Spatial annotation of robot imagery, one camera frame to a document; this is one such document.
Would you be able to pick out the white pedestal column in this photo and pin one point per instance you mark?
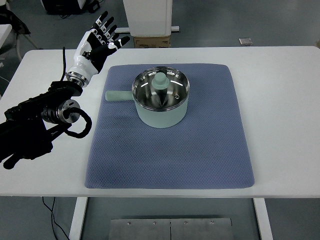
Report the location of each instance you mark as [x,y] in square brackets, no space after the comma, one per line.
[148,18]

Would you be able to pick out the left white table leg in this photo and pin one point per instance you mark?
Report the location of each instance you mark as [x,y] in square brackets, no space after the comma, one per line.
[78,218]

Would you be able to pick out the right white table leg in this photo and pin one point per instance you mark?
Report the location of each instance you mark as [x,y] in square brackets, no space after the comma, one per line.
[262,217]

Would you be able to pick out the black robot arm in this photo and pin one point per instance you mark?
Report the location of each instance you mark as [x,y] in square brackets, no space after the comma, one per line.
[32,126]

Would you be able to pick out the white table leg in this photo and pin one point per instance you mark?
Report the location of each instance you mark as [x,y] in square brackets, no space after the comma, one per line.
[78,218]
[262,217]

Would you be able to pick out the small grey floor plate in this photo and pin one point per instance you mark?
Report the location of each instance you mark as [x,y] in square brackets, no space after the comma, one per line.
[245,41]

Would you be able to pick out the cardboard box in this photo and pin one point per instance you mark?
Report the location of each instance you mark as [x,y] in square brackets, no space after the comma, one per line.
[144,42]

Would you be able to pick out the blue quilted mat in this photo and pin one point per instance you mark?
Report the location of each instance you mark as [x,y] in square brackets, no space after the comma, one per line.
[207,149]

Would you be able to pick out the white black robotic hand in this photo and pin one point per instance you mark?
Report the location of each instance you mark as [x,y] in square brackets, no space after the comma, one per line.
[99,42]

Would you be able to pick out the white side table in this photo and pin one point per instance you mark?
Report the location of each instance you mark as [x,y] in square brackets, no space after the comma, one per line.
[5,30]

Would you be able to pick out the metal floor plate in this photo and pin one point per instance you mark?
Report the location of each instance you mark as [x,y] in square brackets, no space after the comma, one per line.
[171,229]

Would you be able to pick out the green pot with glass lid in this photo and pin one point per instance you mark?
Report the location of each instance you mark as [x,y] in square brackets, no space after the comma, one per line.
[160,95]

